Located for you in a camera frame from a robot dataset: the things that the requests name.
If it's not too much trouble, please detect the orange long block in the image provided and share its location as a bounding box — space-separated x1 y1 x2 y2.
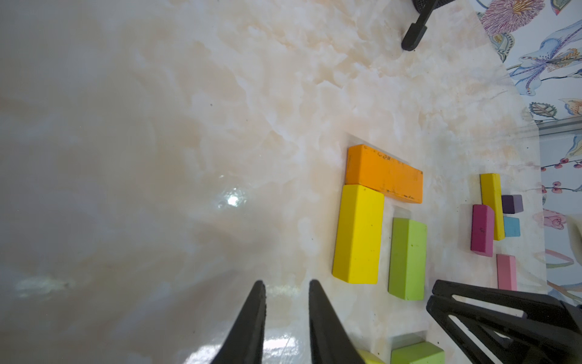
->
345 144 424 204

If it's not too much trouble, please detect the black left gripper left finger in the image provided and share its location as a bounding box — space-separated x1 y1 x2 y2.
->
212 281 267 364

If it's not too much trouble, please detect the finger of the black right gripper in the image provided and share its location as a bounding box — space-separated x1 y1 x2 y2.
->
432 280 581 328
427 296 581 363

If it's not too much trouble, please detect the teal block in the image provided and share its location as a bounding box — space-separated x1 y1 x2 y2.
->
503 216 521 238

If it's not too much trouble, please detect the lime green block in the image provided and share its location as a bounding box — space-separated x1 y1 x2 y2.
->
390 341 446 364
388 218 427 301

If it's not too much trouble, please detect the yellow upright block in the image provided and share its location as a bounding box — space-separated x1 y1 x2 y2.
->
480 173 506 241

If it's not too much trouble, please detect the black microphone tripod stand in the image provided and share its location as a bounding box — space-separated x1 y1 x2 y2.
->
401 0 454 52

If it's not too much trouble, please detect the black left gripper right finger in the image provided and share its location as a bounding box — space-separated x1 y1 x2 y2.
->
309 280 364 363

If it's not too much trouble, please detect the purple block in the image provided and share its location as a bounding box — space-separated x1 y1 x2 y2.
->
502 194 524 214

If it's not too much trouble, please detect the magenta small block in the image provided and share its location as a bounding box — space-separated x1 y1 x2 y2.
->
471 205 495 257

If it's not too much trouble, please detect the pink block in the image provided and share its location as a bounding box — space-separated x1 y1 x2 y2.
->
497 254 518 291

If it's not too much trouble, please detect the yellow short block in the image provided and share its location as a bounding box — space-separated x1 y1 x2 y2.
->
332 184 384 285

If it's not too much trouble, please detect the yellow long block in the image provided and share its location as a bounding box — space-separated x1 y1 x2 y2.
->
357 350 385 364

